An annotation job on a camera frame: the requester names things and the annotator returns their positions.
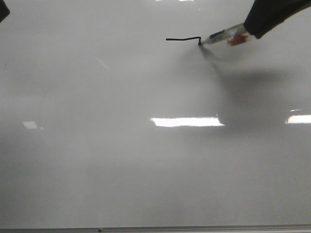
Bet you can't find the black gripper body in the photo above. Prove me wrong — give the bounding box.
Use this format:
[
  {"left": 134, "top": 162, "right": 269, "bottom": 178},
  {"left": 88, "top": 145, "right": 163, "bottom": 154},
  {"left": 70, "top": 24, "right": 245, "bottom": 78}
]
[
  {"left": 0, "top": 0, "right": 10, "bottom": 22},
  {"left": 243, "top": 0, "right": 311, "bottom": 39}
]

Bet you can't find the white whiteboard marker pen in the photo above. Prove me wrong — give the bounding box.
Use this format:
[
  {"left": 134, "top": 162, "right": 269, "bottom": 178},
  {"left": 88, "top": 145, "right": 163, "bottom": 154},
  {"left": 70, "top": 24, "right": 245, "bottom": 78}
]
[{"left": 198, "top": 23, "right": 256, "bottom": 46}]

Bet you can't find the white glossy whiteboard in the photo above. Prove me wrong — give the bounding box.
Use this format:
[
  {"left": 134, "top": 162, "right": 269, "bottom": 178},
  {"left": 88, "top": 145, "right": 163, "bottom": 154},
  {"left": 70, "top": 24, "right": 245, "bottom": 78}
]
[{"left": 0, "top": 0, "right": 311, "bottom": 229}]

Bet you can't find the grey aluminium whiteboard frame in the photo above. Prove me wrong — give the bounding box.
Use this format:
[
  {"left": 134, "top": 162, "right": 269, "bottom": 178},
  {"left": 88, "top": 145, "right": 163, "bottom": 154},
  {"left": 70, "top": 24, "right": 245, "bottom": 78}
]
[{"left": 0, "top": 224, "right": 311, "bottom": 233}]

